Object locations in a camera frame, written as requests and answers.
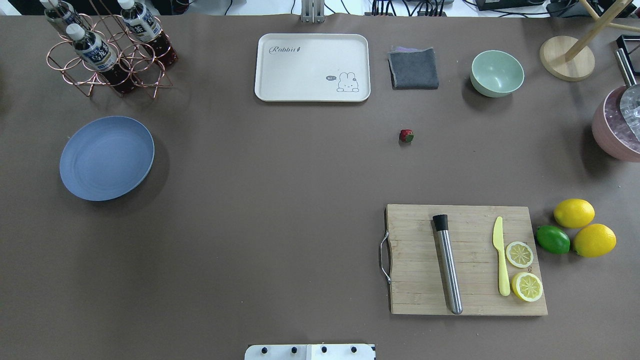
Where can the white mount plate with bolts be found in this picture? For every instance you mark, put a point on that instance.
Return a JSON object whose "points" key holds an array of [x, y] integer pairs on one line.
{"points": [[320, 351]]}

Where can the green bowl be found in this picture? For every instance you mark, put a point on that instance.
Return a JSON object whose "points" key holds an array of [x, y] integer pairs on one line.
{"points": [[496, 73]]}

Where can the red strawberry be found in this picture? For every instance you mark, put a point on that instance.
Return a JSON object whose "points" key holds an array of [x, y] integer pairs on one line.
{"points": [[406, 136]]}

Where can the whole lemon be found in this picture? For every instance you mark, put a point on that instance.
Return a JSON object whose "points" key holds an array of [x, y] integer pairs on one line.
{"points": [[574, 213], [594, 240]]}

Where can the wooden cutting board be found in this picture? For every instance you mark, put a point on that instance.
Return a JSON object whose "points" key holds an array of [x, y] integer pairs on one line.
{"points": [[417, 279]]}

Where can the back left tea bottle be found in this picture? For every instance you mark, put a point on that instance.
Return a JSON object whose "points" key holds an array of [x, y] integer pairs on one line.
{"points": [[60, 14]]}

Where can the blue round plate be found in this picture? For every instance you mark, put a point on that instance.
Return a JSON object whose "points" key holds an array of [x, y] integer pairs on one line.
{"points": [[107, 158]]}

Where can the steel muddler black tip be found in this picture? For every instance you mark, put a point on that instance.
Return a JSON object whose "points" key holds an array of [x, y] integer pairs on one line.
{"points": [[452, 289]]}

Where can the upper lemon slice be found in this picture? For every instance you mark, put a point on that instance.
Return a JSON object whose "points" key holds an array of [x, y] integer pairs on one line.
{"points": [[519, 254]]}

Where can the tea bottle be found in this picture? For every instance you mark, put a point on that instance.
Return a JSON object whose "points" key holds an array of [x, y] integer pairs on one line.
{"points": [[97, 53], [60, 14], [147, 30]]}

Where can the wooden stand with base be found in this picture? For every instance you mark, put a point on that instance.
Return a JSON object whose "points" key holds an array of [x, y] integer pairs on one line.
{"points": [[571, 59]]}

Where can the front tea bottle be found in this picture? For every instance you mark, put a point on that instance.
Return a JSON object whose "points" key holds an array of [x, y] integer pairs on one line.
{"points": [[97, 53]]}

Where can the yellow plastic knife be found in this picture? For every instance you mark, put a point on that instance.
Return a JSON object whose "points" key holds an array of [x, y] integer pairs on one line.
{"points": [[499, 245]]}

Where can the upper whole lemon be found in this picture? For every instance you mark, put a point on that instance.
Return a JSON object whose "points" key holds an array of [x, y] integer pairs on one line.
{"points": [[574, 213]]}

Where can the metal ice scoop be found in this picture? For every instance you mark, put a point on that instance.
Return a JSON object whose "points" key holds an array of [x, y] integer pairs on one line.
{"points": [[630, 100]]}

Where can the lower lemon slice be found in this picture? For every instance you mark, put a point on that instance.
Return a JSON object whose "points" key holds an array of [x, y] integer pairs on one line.
{"points": [[527, 286]]}

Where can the grey folded cloth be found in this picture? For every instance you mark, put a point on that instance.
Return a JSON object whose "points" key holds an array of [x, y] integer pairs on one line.
{"points": [[413, 68]]}

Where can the cream rabbit tray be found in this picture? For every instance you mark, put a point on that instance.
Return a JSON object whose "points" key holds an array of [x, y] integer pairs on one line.
{"points": [[312, 67]]}

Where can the copper wire bottle rack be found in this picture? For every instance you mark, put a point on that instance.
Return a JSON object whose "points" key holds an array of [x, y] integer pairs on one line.
{"points": [[123, 52]]}

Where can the lemon slice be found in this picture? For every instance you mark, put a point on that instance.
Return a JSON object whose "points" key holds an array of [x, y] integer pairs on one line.
{"points": [[519, 254], [527, 286]]}

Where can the pink ice bucket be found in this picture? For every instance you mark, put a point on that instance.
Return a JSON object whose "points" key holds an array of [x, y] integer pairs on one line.
{"points": [[611, 131]]}

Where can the green lime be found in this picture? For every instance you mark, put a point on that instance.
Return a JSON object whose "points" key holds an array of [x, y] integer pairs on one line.
{"points": [[553, 239]]}

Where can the back right tea bottle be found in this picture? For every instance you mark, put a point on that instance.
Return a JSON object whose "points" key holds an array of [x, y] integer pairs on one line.
{"points": [[147, 30]]}

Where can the lower whole lemon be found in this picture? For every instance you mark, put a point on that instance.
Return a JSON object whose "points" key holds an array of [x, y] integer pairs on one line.
{"points": [[594, 240]]}

